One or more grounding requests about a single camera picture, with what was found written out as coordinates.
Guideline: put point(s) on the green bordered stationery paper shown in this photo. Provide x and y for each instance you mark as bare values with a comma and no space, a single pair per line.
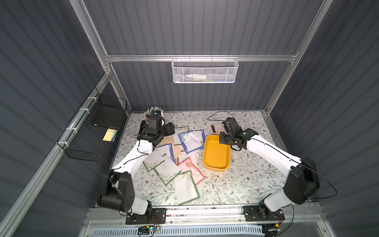
184,156

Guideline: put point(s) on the beige lined stationery paper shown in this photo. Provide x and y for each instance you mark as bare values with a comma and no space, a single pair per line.
176,150

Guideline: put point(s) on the white glue bottle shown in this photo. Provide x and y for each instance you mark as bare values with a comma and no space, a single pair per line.
196,77

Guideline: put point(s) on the black notebook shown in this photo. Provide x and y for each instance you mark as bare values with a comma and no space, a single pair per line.
109,117

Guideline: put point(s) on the bundle of pencils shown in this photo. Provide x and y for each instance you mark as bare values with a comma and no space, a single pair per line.
153,111

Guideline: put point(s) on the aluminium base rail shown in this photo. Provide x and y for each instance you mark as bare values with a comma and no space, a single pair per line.
204,214

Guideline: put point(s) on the black wire wall basket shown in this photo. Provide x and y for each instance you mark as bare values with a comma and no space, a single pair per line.
84,140

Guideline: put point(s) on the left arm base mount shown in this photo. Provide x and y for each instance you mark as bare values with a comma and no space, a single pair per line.
146,216

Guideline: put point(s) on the yellow sticky notes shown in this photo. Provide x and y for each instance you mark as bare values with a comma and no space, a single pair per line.
110,135

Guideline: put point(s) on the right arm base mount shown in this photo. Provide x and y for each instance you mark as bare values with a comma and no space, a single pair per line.
260,213

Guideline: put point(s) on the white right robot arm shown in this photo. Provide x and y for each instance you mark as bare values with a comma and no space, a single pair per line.
301,176

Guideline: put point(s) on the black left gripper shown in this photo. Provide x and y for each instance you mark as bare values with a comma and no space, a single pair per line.
152,132

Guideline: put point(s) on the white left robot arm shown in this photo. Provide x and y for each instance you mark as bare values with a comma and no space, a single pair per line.
116,189

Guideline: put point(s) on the yellow storage tray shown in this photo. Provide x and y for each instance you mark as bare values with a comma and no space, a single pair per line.
216,156

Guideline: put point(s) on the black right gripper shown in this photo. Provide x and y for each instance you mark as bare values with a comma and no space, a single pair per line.
226,138

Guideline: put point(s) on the white mesh wall basket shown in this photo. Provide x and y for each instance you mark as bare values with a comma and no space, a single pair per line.
219,70

